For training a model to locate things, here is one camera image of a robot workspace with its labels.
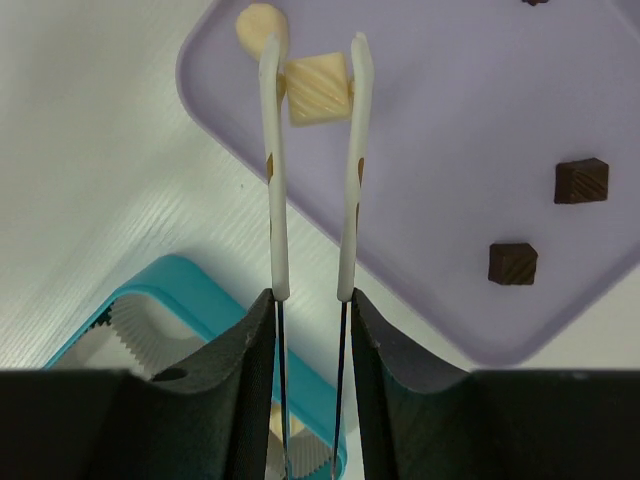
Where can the teal chocolate box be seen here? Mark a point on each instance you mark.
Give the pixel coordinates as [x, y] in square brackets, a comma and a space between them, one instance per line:
[188, 292]

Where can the white paper cup front-right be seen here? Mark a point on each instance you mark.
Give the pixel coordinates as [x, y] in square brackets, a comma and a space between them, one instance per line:
[136, 333]

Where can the dark chocolate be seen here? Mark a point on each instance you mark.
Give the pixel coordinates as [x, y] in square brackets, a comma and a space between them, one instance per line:
[535, 2]
[512, 264]
[581, 181]

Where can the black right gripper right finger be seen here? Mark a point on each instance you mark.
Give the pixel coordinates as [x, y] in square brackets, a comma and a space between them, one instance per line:
[421, 417]

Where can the white metal tweezers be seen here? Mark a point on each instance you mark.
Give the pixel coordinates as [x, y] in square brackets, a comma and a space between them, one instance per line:
[271, 88]

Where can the white square chocolate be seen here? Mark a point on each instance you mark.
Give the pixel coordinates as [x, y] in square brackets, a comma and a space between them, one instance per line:
[317, 89]

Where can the dark chocolate right upper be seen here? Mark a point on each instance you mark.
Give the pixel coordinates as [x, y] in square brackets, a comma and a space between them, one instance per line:
[581, 181]

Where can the dark chocolate right lower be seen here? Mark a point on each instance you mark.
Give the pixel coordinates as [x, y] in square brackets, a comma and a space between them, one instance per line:
[512, 264]

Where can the white paper cup middle-right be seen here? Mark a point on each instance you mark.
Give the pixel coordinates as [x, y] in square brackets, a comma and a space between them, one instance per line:
[310, 457]

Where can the white heart chocolate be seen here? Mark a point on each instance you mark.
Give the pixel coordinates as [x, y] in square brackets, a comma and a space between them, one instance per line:
[295, 426]

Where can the white chocolate far left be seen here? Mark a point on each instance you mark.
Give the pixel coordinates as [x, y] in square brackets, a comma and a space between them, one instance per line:
[254, 25]

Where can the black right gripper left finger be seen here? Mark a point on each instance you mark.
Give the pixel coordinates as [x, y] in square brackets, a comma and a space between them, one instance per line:
[205, 417]

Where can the dark chocolate top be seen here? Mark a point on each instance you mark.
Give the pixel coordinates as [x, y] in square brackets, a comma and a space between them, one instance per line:
[535, 2]

